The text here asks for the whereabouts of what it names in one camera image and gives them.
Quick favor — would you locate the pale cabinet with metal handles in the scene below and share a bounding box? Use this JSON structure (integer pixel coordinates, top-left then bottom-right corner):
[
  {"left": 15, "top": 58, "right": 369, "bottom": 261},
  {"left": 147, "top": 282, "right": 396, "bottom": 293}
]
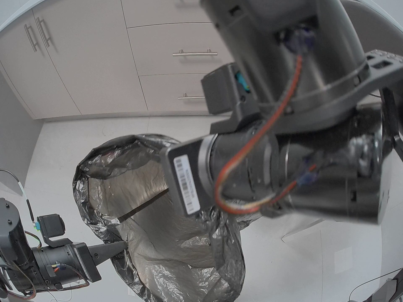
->
[{"left": 0, "top": 0, "right": 241, "bottom": 121}]

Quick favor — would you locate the black plastic bag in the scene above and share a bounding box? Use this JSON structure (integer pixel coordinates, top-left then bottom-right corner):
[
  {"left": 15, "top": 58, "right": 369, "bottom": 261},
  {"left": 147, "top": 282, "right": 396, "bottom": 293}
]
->
[{"left": 72, "top": 133, "right": 262, "bottom": 302}]

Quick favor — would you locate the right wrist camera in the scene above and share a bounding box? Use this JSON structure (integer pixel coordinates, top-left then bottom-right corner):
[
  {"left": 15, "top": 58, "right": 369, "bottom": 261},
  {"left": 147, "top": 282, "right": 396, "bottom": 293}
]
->
[{"left": 201, "top": 62, "right": 263, "bottom": 135}]

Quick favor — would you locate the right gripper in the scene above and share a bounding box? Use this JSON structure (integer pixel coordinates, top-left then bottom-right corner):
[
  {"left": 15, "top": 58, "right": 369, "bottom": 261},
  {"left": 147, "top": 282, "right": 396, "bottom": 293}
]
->
[{"left": 165, "top": 132, "right": 391, "bottom": 226}]

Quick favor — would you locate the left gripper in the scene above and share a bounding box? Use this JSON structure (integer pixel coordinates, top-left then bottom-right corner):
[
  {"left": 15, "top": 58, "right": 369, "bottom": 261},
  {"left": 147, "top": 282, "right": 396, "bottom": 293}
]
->
[{"left": 31, "top": 240, "right": 130, "bottom": 292}]

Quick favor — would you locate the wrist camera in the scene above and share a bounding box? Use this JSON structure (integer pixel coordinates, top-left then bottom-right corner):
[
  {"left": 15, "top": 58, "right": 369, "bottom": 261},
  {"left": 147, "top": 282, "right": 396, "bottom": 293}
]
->
[
  {"left": 35, "top": 213, "right": 72, "bottom": 249},
  {"left": 201, "top": 62, "right": 263, "bottom": 135}
]

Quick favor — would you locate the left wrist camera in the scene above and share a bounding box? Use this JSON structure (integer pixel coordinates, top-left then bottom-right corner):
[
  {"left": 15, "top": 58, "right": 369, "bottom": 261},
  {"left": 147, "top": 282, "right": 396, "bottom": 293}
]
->
[{"left": 35, "top": 213, "right": 72, "bottom": 249}]

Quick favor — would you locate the black cable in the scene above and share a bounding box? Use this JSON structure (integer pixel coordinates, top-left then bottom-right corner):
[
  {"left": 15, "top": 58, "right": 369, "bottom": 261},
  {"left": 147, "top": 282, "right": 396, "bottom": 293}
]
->
[
  {"left": 355, "top": 270, "right": 403, "bottom": 296},
  {"left": 0, "top": 169, "right": 36, "bottom": 229}
]

